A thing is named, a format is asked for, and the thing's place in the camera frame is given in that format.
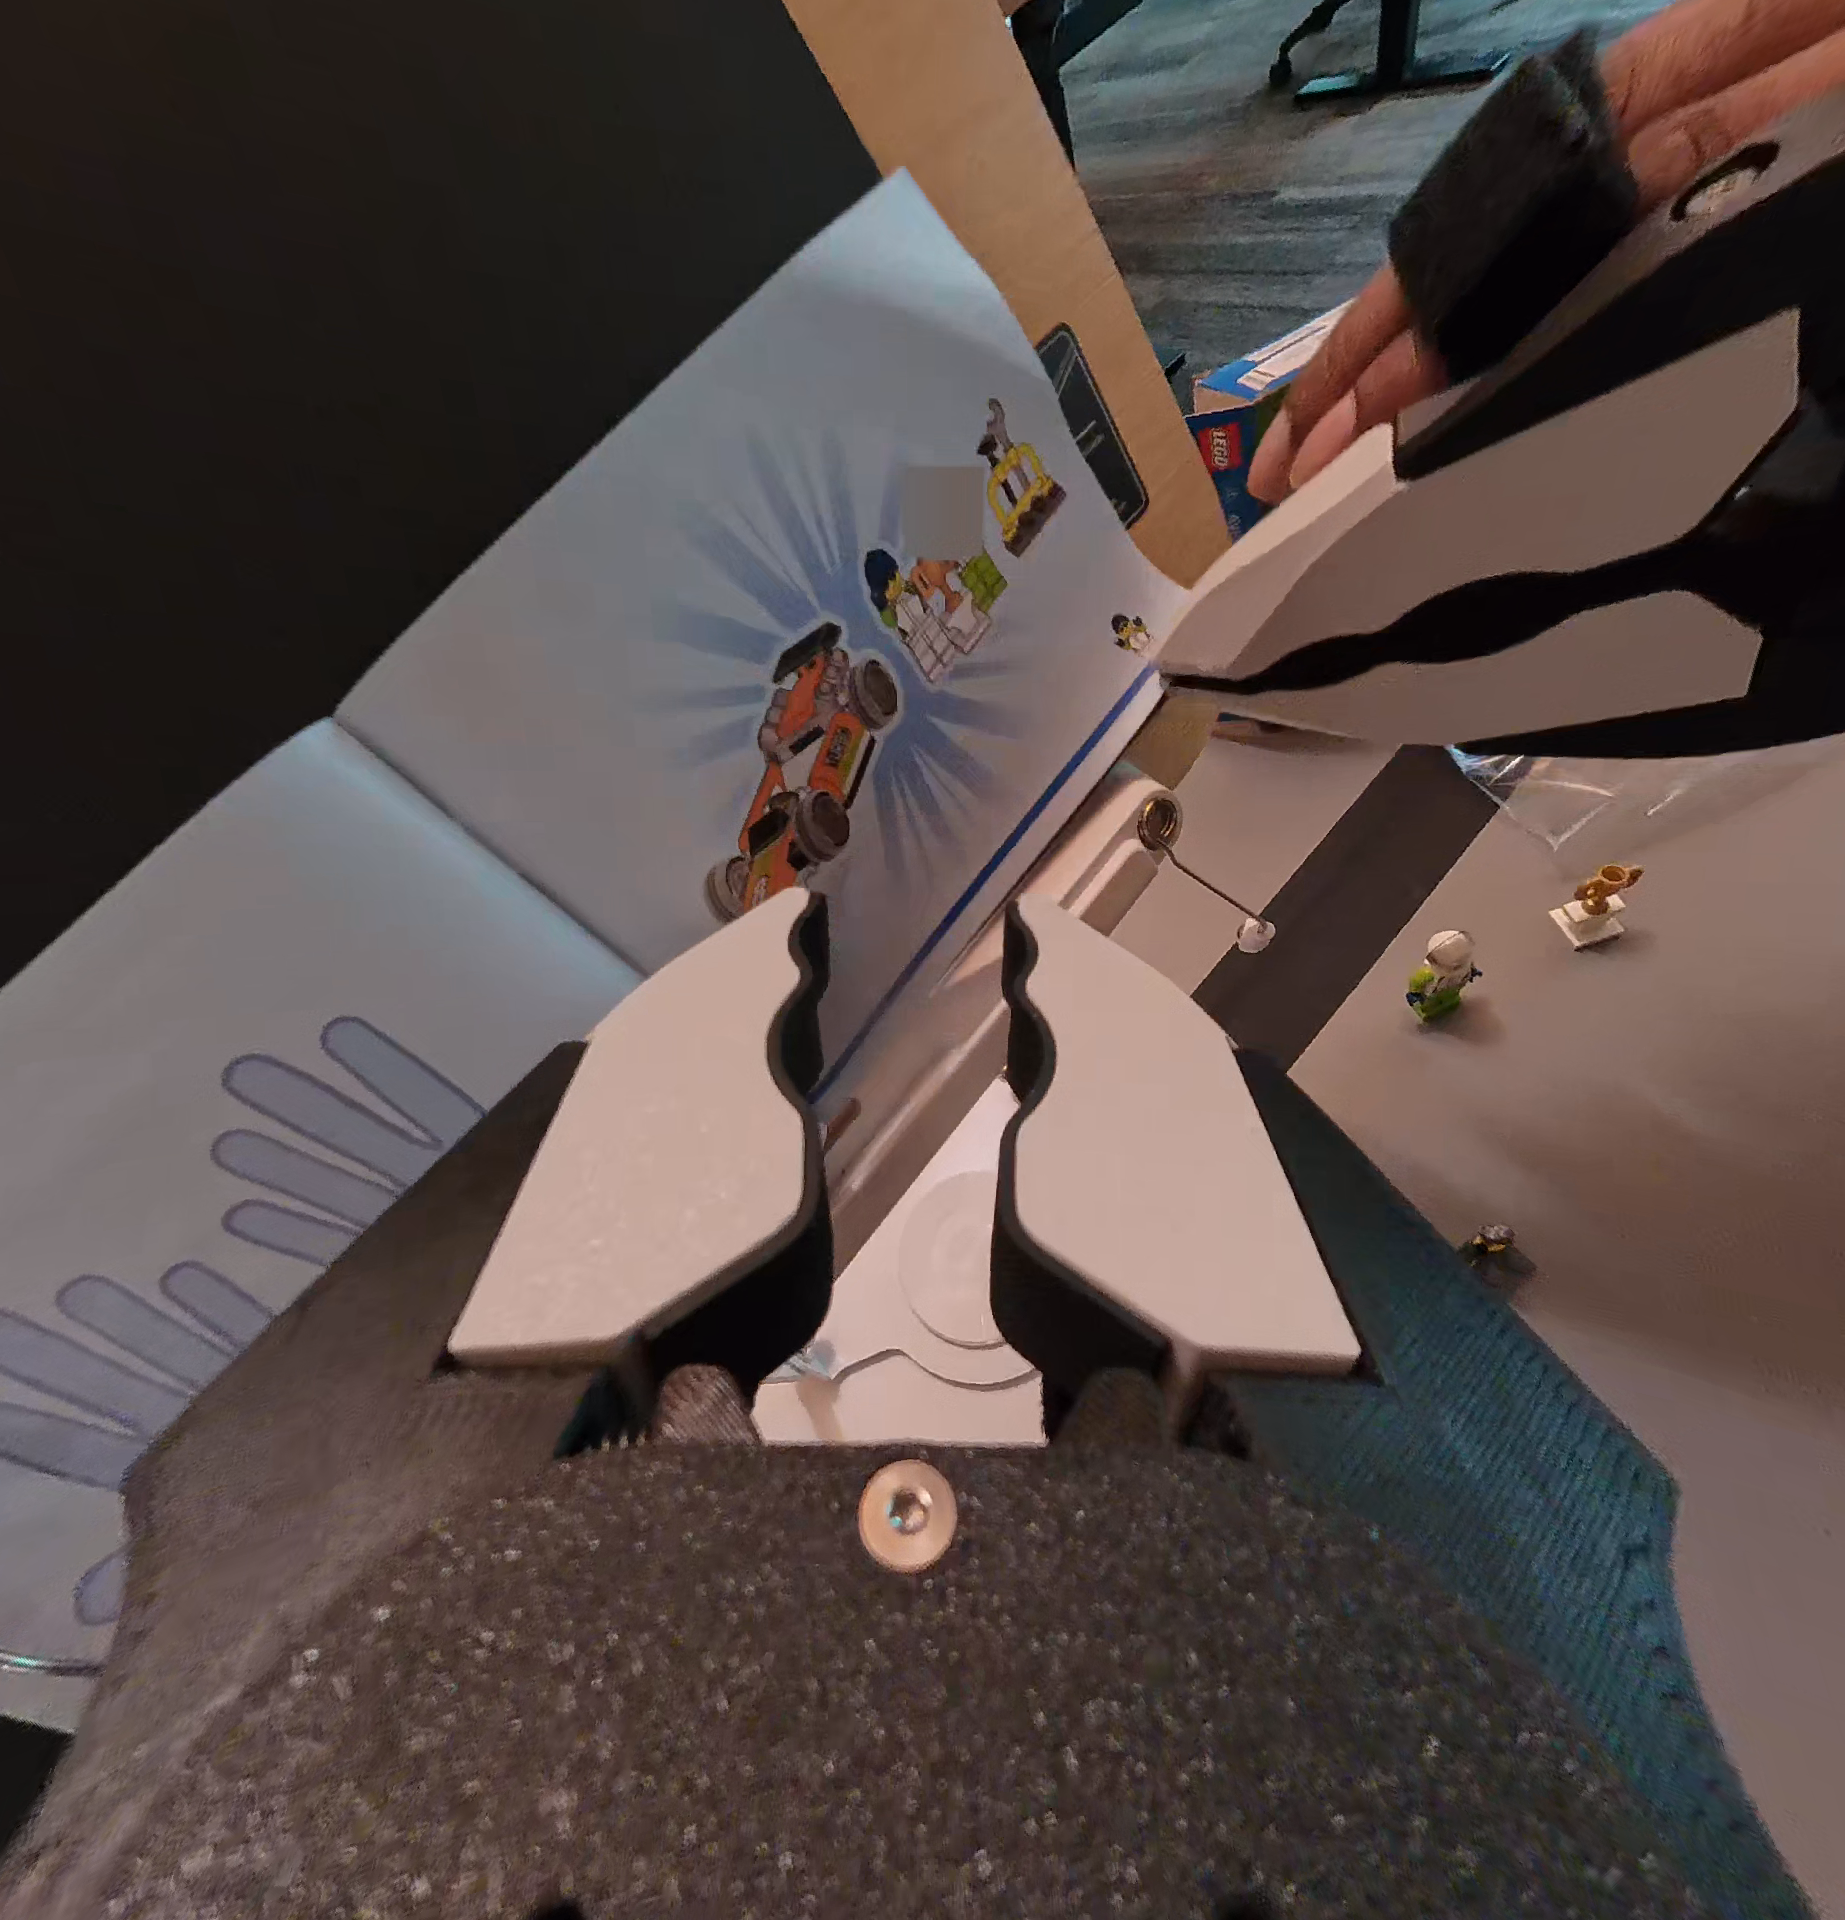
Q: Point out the person's right hand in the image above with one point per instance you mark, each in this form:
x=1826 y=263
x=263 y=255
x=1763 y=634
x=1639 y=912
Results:
x=1343 y=389

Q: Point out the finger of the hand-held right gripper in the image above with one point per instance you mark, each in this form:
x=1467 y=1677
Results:
x=1493 y=678
x=1463 y=496

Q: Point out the wooden pillar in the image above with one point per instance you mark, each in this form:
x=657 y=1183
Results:
x=950 y=149

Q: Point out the small yellow lego piece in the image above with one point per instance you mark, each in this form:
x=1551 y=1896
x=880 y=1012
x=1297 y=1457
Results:
x=1491 y=1238

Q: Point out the small tan lego piece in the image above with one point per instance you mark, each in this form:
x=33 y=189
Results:
x=1596 y=909

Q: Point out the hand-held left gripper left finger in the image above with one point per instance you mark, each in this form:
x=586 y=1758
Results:
x=653 y=1201

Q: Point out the green lego minifigure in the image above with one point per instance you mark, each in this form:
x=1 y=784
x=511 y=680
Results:
x=1441 y=984

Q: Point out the blue lego set box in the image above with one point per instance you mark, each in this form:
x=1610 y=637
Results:
x=1259 y=437

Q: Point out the white booklet stand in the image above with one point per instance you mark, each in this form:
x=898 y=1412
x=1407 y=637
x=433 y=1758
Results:
x=950 y=1261

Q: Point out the clear plastic bag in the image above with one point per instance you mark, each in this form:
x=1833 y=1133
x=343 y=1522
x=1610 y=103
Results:
x=1570 y=786

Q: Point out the lego instruction booklet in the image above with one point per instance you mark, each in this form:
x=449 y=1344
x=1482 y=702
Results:
x=712 y=512

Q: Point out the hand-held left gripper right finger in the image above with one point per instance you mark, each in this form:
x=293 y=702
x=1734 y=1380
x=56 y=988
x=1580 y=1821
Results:
x=1179 y=1201

